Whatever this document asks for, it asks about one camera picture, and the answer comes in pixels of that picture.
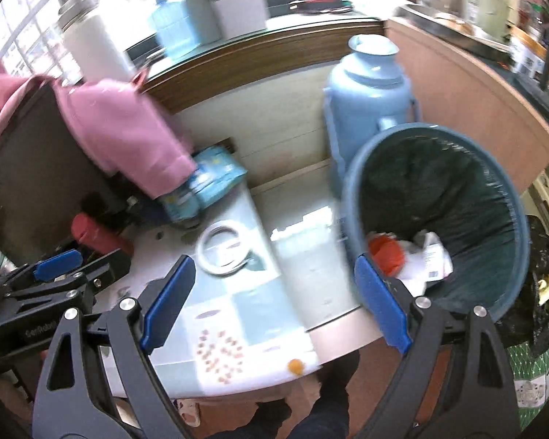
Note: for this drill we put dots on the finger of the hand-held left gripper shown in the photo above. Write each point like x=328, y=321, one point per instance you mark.
x=110, y=267
x=57, y=265

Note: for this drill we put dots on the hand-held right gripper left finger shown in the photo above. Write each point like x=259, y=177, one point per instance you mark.
x=169, y=302

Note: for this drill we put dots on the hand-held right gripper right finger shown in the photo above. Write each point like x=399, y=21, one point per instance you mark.
x=382, y=306

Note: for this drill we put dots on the white tissue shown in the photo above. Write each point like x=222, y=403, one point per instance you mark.
x=414, y=276

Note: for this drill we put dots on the orange fruit net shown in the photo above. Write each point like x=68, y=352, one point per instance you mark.
x=384, y=251

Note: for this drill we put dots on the small white box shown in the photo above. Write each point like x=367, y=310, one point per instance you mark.
x=437, y=260

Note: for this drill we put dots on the blue trash bin black liner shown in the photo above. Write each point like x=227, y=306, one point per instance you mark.
x=462, y=192

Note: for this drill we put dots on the red thermos bottle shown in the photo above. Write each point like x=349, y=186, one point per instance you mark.
x=100, y=235

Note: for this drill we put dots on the round mirror grey rim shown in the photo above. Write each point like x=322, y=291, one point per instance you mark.
x=222, y=249

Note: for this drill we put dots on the person's right shoe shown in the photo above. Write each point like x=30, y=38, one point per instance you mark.
x=338, y=393

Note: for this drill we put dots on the blue wet wipes pack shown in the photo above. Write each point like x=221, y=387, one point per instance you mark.
x=206, y=178

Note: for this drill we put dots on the pink cloth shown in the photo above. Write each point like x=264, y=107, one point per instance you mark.
x=119, y=123

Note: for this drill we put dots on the black plastic bag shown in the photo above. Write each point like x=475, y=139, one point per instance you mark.
x=535, y=320

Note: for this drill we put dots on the green patterned cloth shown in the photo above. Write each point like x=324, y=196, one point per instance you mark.
x=530, y=375

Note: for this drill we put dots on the large blue thermos jug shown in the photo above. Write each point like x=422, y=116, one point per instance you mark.
x=366, y=100

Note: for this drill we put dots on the white thermos grey lid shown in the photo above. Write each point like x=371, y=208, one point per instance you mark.
x=96, y=45

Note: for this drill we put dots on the wooden cabinet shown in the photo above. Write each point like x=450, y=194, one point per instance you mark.
x=462, y=96

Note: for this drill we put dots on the blue ribbed bottle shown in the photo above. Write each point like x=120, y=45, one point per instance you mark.
x=171, y=27

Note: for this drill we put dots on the wooden window sill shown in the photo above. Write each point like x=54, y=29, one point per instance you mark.
x=256, y=59

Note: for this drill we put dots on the pale tumbler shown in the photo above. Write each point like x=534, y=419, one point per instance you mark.
x=201, y=4

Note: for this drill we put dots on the metal tray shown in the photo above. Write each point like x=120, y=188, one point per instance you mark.
x=457, y=29

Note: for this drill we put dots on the white tin box dark lid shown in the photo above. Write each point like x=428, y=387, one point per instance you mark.
x=240, y=11

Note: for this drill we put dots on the pale green appliance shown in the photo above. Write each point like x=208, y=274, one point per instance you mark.
x=489, y=0

